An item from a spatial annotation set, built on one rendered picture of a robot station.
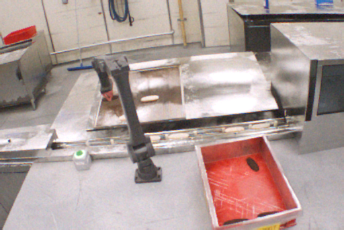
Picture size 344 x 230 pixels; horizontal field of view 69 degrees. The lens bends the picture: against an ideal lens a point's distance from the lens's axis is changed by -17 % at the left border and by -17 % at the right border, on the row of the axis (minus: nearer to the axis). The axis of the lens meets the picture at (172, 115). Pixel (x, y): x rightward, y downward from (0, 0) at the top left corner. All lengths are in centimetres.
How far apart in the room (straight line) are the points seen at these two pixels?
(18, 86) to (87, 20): 183
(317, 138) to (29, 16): 511
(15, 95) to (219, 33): 328
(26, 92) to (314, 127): 360
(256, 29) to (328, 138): 188
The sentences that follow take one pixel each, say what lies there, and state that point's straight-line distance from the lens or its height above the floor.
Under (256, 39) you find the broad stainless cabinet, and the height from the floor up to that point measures 74.
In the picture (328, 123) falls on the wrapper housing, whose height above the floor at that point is 98.
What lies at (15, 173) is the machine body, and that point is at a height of 74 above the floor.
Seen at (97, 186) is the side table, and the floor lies 82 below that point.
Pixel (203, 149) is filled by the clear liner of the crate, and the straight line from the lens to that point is 130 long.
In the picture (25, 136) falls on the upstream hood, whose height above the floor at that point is 92.
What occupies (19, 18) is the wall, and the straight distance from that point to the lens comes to 574.
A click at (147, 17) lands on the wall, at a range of 505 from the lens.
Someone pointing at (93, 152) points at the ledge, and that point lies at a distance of 149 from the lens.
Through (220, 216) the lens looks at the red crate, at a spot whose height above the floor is 82.
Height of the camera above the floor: 173
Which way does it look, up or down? 32 degrees down
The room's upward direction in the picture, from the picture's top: 9 degrees counter-clockwise
